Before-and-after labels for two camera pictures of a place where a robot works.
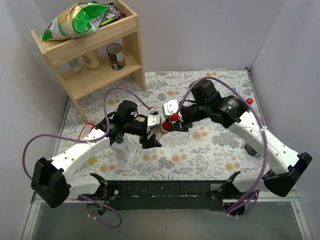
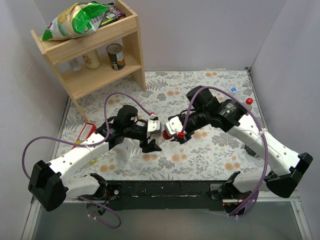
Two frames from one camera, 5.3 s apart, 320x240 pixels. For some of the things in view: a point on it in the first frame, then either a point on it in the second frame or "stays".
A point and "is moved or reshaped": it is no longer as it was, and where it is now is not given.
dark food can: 116,57 stays
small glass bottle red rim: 167,126 is moved or reshaped
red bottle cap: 249,100 stays
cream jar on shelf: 92,59 stays
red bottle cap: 167,125 is moved or reshaped
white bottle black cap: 123,146 stays
